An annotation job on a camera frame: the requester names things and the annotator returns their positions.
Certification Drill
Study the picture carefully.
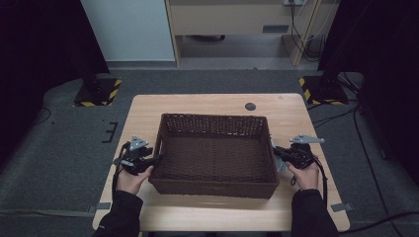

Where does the thick black floor cable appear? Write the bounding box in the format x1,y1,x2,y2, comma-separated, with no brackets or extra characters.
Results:
339,210,419,235

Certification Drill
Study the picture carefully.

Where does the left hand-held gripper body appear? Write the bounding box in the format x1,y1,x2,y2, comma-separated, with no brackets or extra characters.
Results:
113,135,154,176

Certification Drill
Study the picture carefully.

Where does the light wooden desk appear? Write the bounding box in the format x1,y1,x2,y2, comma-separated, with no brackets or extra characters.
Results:
164,0,322,68

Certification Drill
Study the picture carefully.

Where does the hand-held gripper cable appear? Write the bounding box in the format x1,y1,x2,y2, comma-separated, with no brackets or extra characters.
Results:
290,155,329,211
111,142,130,198

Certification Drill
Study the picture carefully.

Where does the right hand-held gripper cable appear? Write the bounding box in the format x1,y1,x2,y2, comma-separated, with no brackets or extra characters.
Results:
290,155,329,211

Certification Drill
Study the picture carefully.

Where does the grey tape piece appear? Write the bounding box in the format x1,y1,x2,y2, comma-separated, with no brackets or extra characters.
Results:
88,201,112,213
330,202,354,212

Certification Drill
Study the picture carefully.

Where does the bundle of black cables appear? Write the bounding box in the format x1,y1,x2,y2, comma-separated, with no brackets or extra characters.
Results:
289,0,330,63

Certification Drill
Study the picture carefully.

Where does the brown woven basket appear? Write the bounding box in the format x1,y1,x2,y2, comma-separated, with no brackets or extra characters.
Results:
148,113,281,199

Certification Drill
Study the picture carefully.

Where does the black curtain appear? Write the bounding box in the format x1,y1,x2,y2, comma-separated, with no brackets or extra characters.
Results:
317,0,419,187
0,0,112,172

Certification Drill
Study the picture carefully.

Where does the left hand-held gripper cable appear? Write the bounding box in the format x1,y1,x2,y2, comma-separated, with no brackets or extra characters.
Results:
111,142,130,198

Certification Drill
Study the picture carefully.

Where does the person's right hand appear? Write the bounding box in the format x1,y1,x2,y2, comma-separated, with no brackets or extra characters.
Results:
286,161,320,192

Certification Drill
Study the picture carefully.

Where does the light blue cloth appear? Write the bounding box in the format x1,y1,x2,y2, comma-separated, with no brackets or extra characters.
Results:
270,139,288,174

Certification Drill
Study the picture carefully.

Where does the white panel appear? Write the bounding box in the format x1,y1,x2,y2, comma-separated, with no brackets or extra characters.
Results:
80,0,176,62

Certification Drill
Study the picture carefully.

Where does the thin black floor cable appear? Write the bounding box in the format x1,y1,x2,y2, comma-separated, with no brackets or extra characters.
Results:
352,105,396,237
307,98,360,129
33,107,52,126

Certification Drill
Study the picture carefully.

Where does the black stand with striped base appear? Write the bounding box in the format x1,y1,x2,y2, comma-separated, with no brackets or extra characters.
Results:
298,65,350,107
72,58,123,108

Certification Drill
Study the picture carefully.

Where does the person's left hand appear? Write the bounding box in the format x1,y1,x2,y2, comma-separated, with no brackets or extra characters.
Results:
116,165,154,196

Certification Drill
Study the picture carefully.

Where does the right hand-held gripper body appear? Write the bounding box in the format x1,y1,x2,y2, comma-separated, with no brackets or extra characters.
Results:
283,133,325,170

